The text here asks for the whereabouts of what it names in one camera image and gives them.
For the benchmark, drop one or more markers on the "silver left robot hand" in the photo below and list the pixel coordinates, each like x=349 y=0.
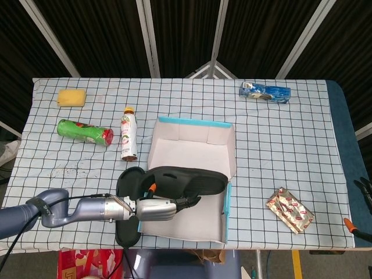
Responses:
x=157 y=210

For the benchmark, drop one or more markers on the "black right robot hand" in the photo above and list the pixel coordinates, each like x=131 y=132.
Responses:
x=365 y=190

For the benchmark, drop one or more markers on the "black slipper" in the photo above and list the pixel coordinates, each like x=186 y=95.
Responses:
x=180 y=177
x=128 y=180

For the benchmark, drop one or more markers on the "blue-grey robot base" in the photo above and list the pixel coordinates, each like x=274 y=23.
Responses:
x=180 y=267

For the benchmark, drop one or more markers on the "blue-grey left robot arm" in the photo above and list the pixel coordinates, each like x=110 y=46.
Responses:
x=58 y=209

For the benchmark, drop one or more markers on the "light blue shoe box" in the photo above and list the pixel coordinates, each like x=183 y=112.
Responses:
x=189 y=154

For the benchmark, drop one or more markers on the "blue snack package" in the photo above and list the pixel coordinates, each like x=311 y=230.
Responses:
x=264 y=92

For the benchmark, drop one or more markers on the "orange-tipped black clamp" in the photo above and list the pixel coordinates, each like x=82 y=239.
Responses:
x=353 y=228

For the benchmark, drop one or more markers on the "brown paper bag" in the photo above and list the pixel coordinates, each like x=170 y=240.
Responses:
x=210 y=255

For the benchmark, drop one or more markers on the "gold red candy packet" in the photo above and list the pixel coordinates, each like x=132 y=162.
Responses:
x=290 y=209

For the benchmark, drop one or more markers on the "white drink bottle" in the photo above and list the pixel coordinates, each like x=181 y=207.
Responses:
x=129 y=133

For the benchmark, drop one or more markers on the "checkered tablecloth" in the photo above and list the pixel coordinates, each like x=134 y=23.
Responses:
x=290 y=145

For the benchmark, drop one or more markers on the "red patterned bag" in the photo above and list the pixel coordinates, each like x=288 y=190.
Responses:
x=87 y=263

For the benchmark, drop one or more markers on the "green chips can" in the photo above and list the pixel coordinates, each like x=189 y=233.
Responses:
x=81 y=132

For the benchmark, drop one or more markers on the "metal table leg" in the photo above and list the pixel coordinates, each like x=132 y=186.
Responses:
x=259 y=264

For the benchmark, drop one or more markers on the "yellow sponge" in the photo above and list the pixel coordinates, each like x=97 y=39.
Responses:
x=71 y=98

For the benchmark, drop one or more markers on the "black white-framed folding screen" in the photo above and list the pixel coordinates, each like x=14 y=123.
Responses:
x=101 y=35

